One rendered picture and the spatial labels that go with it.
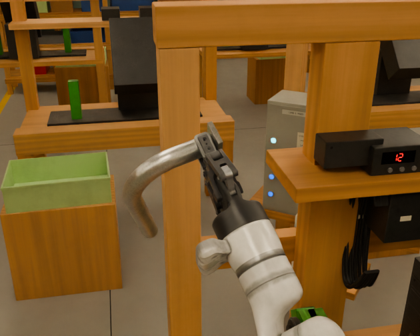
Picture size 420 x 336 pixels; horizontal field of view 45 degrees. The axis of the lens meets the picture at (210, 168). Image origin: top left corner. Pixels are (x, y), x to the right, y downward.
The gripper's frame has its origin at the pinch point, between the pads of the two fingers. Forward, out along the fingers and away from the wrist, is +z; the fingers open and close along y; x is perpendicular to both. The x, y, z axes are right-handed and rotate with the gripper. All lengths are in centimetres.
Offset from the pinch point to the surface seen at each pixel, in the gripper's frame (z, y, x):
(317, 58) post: 30, -30, -42
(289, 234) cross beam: 5, -76, -29
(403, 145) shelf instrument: 4, -40, -54
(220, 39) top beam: 36.0, -20.6, -19.1
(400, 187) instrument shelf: -4, -45, -50
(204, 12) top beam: 40.3, -15.6, -17.0
